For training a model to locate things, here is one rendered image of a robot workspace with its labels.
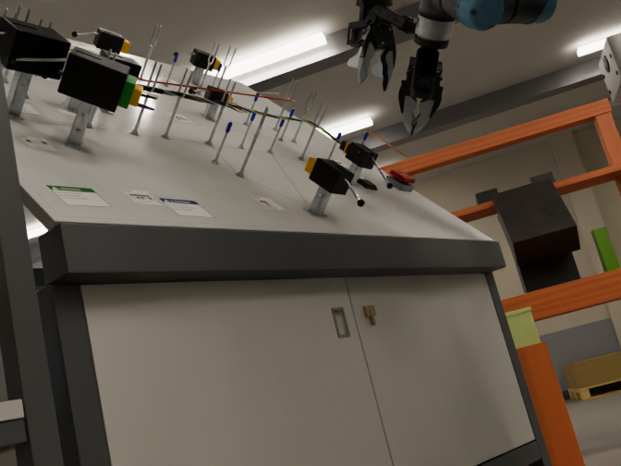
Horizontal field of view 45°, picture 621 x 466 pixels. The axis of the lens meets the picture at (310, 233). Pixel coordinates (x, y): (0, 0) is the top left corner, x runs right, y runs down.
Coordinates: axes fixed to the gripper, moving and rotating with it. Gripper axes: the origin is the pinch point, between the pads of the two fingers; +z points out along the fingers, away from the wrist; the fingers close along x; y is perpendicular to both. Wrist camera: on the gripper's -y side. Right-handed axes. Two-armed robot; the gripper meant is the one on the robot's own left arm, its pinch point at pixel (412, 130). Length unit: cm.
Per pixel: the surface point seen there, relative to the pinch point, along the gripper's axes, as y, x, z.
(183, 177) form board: -42, 38, -2
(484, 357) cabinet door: -20, -25, 41
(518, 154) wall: 860, -199, 363
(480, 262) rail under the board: -4.9, -21.2, 26.5
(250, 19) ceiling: 400, 116, 100
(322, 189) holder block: -30.2, 15.4, 2.0
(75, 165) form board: -57, 51, -9
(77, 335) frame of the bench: -84, 39, -1
